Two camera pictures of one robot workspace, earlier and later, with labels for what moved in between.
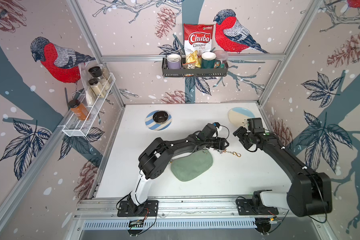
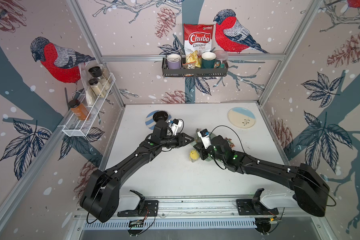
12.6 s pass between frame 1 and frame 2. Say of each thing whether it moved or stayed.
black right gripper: moved
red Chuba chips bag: stayed
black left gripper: moved
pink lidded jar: stayed
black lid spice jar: stayed
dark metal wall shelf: stayed
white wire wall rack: stayed
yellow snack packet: stayed
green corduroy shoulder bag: moved
